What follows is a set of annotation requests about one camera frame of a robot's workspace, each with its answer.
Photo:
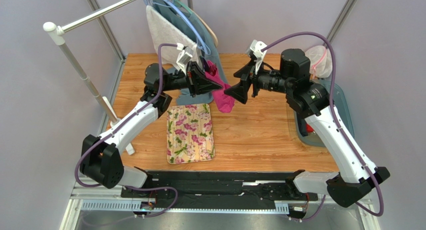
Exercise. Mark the teal blue garment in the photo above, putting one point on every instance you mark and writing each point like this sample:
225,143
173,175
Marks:
173,18

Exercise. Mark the floral placemat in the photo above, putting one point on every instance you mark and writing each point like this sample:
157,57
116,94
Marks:
190,137

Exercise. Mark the red handled utensil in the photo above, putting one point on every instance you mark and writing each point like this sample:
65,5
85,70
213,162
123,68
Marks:
309,129

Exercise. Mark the wooden hanger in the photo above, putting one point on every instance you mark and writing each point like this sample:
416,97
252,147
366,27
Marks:
211,32

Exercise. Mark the magenta paper napkin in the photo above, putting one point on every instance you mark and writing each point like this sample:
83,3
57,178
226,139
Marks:
223,102

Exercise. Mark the green plastic hanger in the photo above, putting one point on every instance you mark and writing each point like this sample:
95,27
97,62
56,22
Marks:
181,3

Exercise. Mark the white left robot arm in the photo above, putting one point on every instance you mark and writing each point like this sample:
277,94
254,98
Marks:
101,155

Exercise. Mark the white clothes rack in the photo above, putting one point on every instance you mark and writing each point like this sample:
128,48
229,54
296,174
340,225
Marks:
57,32

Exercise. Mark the teal plastic tray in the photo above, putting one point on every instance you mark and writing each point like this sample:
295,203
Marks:
308,137

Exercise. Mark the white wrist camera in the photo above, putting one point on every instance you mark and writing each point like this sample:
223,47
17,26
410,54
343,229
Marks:
257,53
184,57

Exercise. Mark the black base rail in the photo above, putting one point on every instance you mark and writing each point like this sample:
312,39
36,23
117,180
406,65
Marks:
220,190

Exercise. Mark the white towel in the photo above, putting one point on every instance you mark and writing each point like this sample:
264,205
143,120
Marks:
164,32

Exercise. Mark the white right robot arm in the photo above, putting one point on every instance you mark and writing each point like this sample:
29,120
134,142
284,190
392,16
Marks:
357,175

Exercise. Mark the white mesh laundry bag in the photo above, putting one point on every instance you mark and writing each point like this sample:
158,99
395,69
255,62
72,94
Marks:
320,61

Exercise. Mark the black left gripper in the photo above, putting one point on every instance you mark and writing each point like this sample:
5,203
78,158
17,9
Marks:
200,85

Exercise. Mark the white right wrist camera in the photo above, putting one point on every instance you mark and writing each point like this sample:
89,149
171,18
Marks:
257,53

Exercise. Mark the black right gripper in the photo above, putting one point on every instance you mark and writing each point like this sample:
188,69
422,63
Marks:
250,84

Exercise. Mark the blue plastic hanger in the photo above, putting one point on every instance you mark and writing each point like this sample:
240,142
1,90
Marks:
199,41

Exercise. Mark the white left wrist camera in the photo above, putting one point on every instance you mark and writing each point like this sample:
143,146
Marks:
184,57

